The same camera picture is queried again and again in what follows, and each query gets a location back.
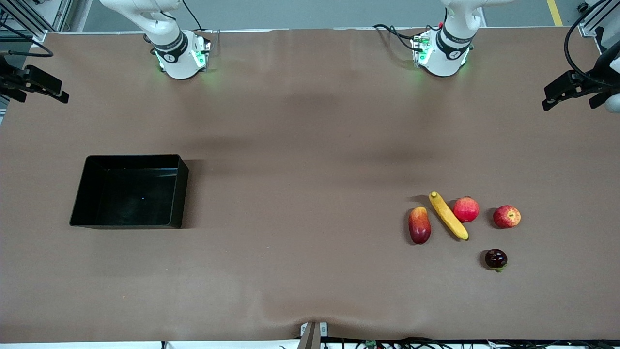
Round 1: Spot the red yellow apple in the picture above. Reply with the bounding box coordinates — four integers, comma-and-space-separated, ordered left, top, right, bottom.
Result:
493, 205, 522, 229

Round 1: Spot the black plastic box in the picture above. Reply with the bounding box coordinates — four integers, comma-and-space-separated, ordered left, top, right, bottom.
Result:
69, 154, 189, 229

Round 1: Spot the yellow banana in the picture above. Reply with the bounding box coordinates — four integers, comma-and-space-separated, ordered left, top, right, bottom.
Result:
429, 191, 470, 241

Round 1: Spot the round red pomegranate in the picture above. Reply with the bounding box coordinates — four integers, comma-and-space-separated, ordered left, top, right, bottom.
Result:
453, 196, 480, 223

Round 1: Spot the dark purple mangosteen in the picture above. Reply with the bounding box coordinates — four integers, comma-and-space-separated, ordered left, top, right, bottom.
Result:
485, 249, 508, 272

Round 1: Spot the red yellow mango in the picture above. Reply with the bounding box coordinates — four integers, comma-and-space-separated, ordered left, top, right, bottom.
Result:
408, 206, 432, 245

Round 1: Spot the brown table mat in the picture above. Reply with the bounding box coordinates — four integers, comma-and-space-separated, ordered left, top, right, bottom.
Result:
0, 27, 620, 343

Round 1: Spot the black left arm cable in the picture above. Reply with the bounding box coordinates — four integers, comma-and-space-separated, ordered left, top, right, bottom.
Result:
563, 0, 620, 89

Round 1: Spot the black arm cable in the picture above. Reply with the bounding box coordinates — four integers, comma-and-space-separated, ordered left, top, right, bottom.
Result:
563, 0, 620, 89
0, 22, 54, 59

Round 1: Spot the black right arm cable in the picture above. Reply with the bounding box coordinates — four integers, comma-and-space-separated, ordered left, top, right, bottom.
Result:
0, 22, 54, 59

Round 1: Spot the black base cable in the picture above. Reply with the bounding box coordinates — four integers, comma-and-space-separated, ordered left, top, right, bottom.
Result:
372, 23, 427, 52

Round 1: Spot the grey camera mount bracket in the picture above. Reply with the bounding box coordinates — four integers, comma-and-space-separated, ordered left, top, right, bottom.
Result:
297, 321, 328, 349

